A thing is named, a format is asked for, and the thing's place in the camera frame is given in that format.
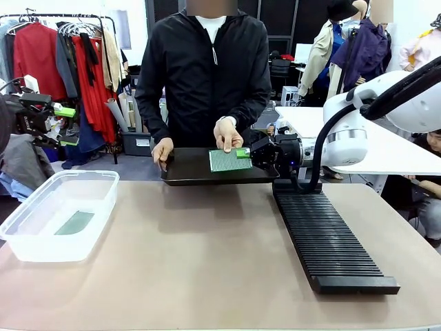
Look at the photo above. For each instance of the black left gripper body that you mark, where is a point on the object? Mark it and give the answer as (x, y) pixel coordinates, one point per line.
(32, 115)

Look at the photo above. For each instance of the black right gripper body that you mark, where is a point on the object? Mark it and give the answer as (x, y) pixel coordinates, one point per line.
(275, 153)

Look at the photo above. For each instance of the green-padded right gripper finger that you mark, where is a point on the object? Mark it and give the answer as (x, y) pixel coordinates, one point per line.
(243, 153)
(272, 172)

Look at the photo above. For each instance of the green-padded left gripper finger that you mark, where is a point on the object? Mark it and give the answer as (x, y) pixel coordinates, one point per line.
(65, 111)
(69, 140)

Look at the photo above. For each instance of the green PCB board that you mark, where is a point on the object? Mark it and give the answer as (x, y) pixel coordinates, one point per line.
(74, 224)
(224, 162)

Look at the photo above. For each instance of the black plastic tray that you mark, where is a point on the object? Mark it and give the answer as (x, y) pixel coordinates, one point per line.
(189, 169)

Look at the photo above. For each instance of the person's right forearm black sleeve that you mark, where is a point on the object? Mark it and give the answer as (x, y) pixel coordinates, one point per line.
(160, 127)

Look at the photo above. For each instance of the person's left forearm black sleeve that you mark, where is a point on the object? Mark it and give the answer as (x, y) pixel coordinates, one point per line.
(248, 108)

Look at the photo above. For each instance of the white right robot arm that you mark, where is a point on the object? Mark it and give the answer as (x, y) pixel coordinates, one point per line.
(344, 145)

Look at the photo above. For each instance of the person's left hand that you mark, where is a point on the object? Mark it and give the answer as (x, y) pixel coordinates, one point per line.
(227, 134)

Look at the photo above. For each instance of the person's right hand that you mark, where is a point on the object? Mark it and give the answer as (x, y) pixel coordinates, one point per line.
(162, 151)

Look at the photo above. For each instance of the red dress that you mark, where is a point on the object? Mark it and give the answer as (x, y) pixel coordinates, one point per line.
(93, 103)

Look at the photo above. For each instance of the grey table leg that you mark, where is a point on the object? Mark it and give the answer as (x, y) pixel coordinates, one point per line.
(303, 174)

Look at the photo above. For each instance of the white wristwatch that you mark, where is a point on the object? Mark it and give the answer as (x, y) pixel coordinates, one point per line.
(231, 120)

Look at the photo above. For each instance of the grey clothing pile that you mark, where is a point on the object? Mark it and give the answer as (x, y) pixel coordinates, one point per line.
(24, 162)

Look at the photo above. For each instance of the grey paper roll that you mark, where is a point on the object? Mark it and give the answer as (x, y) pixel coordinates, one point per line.
(117, 115)

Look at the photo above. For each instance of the red jacket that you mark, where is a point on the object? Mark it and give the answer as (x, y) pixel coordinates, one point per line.
(34, 58)

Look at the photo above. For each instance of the black scarf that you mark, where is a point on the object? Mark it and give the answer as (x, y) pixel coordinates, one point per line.
(89, 58)

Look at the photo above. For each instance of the white computer case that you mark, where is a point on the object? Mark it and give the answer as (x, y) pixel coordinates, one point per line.
(290, 96)

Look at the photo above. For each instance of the beige hanging garment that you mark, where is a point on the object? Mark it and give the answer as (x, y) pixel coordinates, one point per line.
(111, 62)

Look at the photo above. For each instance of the dark storage bin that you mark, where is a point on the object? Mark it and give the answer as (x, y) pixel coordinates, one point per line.
(136, 143)

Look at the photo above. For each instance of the light grey hanging garment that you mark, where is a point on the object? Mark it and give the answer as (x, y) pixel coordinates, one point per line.
(5, 51)

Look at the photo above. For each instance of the beige paper roll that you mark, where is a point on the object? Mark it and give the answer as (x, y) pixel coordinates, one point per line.
(136, 113)

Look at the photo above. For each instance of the person in black jacket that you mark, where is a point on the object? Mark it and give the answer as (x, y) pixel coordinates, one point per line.
(203, 86)

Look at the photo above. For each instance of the black slotted PCB rack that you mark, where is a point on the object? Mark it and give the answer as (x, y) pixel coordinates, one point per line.
(324, 238)

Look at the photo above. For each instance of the black office chair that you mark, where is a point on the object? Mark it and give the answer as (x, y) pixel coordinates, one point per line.
(280, 69)

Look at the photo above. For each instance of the black clothes rack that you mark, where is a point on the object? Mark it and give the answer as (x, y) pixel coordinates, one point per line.
(51, 16)

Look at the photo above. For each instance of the mannequin in beige coat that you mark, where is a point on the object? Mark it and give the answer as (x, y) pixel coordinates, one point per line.
(320, 62)

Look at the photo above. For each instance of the clear plastic box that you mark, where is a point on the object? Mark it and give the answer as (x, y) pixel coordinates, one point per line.
(51, 248)

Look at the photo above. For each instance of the white table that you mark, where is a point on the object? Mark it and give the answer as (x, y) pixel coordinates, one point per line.
(389, 151)

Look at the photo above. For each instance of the mannequin in purple jacket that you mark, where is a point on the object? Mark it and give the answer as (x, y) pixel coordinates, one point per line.
(365, 51)

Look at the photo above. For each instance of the black hat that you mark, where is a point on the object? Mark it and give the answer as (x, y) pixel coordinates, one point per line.
(341, 10)

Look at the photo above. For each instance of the seated person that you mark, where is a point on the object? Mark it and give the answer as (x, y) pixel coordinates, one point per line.
(432, 207)

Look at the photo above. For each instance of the mannequin in pink top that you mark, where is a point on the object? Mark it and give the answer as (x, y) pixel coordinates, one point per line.
(418, 51)

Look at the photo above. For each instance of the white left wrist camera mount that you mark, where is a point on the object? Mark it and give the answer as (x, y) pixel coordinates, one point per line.
(31, 84)

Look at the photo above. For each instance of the white wall poster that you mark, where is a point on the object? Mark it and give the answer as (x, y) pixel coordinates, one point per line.
(123, 31)

